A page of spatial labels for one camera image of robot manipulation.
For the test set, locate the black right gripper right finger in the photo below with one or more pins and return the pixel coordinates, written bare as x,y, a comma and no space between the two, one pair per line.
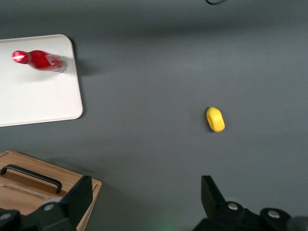
211,197

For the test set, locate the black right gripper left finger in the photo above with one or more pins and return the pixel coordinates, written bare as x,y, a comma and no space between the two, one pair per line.
77,195

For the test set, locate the red coke bottle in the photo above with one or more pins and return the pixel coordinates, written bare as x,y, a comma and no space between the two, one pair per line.
41,61

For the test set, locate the white rectangular tray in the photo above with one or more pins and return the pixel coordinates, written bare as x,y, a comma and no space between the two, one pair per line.
41,96

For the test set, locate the wooden drawer cabinet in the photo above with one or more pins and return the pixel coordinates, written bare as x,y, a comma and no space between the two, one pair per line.
29,190

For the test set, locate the yellow lemon-shaped toy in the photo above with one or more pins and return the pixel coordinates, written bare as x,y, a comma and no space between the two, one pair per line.
215,120

